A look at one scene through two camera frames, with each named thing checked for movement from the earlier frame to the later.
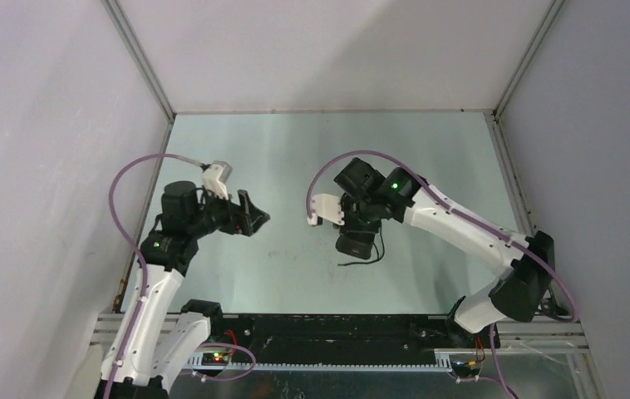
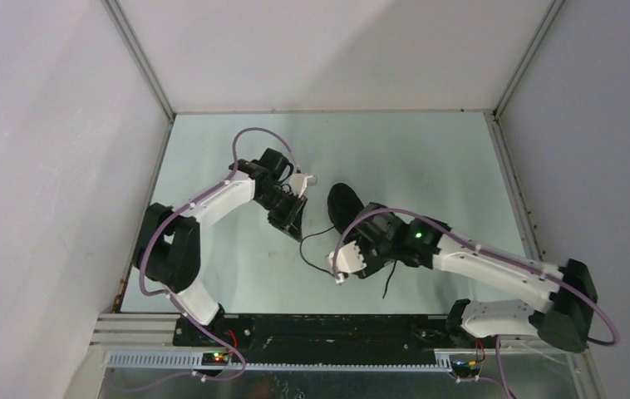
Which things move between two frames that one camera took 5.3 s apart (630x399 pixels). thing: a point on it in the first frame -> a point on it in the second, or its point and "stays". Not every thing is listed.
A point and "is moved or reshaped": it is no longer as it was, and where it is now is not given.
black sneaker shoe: [356, 243] is moved or reshaped
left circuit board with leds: [214, 358] stays
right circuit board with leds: [465, 369] stays
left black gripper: [243, 219] -> [290, 223]
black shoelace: [377, 250] is moved or reshaped
